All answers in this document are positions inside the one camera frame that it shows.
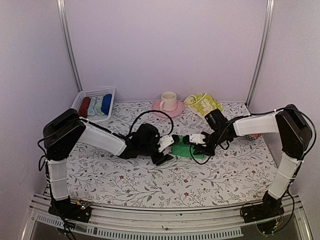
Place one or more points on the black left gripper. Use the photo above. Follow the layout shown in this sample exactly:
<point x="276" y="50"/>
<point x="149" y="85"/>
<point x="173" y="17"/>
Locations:
<point x="160" y="159"/>

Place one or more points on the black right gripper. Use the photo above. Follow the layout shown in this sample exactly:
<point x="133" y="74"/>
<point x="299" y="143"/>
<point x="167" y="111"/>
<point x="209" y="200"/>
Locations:
<point x="203" y="150"/>

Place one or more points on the green microfibre towel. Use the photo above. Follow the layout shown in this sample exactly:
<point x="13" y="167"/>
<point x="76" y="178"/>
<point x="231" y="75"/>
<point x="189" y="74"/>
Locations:
<point x="185" y="150"/>

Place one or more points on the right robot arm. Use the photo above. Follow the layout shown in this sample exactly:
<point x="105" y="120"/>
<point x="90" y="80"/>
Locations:
<point x="296" y="131"/>

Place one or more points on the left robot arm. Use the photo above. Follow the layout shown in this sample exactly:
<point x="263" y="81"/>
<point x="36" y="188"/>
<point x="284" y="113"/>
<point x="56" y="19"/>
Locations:
<point x="70" y="130"/>

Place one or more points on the yellow patterned towel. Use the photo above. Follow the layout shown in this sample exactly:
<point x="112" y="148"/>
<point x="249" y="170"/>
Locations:
<point x="202" y="103"/>

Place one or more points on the cream ceramic mug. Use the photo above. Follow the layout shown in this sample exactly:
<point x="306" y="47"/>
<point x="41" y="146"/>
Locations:
<point x="168" y="101"/>

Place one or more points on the pale green rolled towel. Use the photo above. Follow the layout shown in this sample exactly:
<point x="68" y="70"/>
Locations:
<point x="98" y="106"/>

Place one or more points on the light blue rolled towel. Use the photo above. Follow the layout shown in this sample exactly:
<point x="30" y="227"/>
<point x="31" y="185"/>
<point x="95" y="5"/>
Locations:
<point x="91" y="107"/>

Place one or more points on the dark red rolled towel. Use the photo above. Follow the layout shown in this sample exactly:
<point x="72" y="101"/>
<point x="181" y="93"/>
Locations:
<point x="83" y="109"/>

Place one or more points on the white plastic basket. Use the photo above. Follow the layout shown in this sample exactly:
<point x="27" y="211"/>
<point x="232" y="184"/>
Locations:
<point x="100" y="120"/>

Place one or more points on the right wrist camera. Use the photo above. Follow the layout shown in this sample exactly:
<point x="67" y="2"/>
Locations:
<point x="194" y="139"/>

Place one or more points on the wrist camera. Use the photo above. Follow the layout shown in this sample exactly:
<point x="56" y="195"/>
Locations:
<point x="167" y="141"/>
<point x="194" y="139"/>

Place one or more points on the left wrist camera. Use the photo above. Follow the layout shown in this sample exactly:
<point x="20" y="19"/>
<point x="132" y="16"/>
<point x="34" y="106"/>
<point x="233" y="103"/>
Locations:
<point x="167" y="141"/>

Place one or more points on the front aluminium rail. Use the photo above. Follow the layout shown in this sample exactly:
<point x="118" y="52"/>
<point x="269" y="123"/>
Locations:
<point x="108" y="222"/>

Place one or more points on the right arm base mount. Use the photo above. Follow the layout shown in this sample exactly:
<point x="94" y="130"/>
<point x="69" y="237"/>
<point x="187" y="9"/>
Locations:
<point x="269" y="208"/>

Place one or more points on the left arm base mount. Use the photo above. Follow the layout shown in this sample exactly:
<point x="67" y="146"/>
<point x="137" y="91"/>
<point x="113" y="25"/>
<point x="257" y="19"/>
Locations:
<point x="65" y="209"/>

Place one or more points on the right aluminium frame post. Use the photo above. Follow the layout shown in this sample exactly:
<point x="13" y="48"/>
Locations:
<point x="261" y="52"/>

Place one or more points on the aluminium frame post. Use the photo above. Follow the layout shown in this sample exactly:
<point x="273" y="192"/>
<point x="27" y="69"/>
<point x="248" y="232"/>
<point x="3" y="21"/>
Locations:
<point x="261" y="52"/>
<point x="62" y="13"/>

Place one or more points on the left aluminium frame post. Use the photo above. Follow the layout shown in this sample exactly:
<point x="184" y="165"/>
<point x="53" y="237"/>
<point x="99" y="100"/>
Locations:
<point x="62" y="13"/>

